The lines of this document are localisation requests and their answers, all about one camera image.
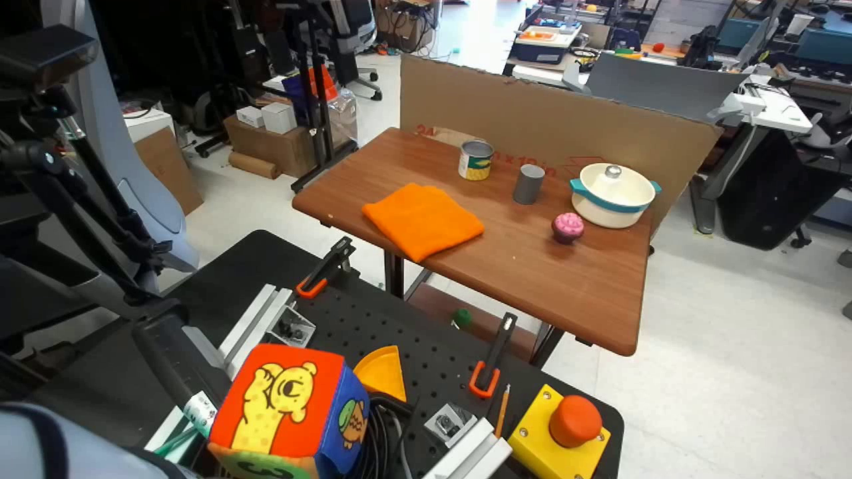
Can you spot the orange folded towel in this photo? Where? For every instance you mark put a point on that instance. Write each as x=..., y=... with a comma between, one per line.
x=423, y=222

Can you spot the orange black clamp left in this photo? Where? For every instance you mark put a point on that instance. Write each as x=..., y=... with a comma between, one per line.
x=338, y=258

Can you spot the orange black clamp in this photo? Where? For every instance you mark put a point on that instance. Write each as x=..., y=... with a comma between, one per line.
x=338, y=258
x=487, y=374

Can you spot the yellow labelled tin can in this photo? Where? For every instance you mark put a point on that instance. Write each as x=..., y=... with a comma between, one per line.
x=476, y=161

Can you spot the brown wooden table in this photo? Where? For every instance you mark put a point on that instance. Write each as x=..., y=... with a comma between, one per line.
x=590, y=287

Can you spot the grey plastic cup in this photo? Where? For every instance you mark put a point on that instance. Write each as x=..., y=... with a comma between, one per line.
x=529, y=185

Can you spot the black perforated base board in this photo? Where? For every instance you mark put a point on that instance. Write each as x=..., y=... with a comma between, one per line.
x=113, y=393

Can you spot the orange wedge piece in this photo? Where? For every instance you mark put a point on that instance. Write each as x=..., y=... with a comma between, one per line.
x=383, y=374

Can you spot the orange black clamp right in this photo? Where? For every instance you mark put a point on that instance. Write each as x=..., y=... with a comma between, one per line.
x=487, y=374

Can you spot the pencil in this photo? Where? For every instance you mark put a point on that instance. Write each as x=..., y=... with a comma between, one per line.
x=505, y=411

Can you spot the white pot with lid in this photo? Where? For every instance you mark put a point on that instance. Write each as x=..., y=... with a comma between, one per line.
x=612, y=194

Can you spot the brown cardboard back panel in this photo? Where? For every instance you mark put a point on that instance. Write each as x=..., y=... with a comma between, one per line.
x=555, y=126

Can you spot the cardboard box on floor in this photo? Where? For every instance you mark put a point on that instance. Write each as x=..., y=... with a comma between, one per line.
x=286, y=153

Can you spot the colourful plush cube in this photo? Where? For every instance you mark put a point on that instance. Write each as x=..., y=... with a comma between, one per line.
x=292, y=414

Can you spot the yellow box red button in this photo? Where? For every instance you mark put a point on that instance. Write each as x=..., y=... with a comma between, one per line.
x=560, y=438

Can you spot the aluminium rail right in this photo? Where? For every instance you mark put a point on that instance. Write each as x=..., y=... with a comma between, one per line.
x=476, y=456

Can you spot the aluminium rail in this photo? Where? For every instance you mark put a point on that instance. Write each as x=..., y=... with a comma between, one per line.
x=476, y=456
x=263, y=311

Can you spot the aluminium rail left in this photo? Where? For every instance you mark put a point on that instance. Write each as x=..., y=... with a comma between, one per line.
x=263, y=311

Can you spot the black camera tripod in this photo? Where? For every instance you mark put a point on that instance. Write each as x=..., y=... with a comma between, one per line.
x=85, y=232

